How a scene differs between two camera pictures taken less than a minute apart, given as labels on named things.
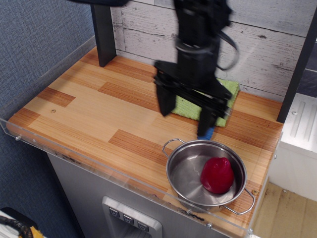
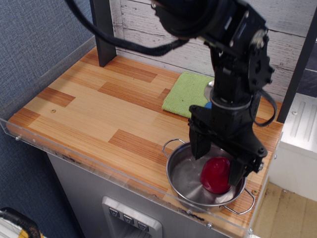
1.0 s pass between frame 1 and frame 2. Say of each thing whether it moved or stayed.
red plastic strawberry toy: stayed
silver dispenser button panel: stayed
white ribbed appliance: stayed
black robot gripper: moved
